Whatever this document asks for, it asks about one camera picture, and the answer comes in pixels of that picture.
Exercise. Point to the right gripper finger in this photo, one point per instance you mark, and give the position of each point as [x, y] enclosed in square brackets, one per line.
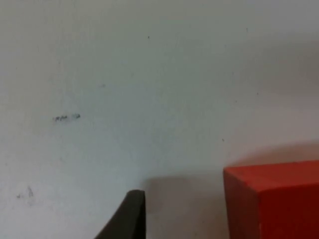
[130, 219]

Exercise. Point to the red cube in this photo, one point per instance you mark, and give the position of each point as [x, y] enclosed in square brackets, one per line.
[274, 201]

